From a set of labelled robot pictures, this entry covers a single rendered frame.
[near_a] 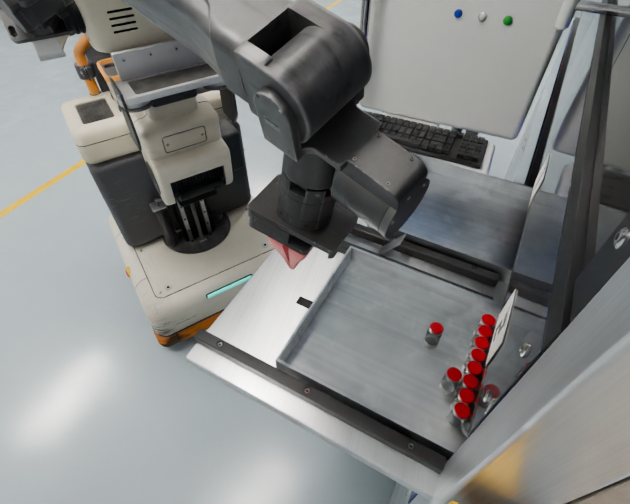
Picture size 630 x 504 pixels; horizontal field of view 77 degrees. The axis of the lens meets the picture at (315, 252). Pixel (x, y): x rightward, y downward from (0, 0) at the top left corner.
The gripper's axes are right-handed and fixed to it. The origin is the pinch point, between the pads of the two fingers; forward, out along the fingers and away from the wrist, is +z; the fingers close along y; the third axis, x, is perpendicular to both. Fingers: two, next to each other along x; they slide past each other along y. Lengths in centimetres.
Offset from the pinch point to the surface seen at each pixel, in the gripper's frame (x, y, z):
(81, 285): 21, -108, 129
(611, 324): -10.4, 21.3, -23.4
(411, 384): 2.0, 21.2, 16.8
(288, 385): -7.3, 5.6, 17.8
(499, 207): 49, 25, 16
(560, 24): 65, 17, -14
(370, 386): -1.1, 16.1, 17.7
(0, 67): 151, -356, 173
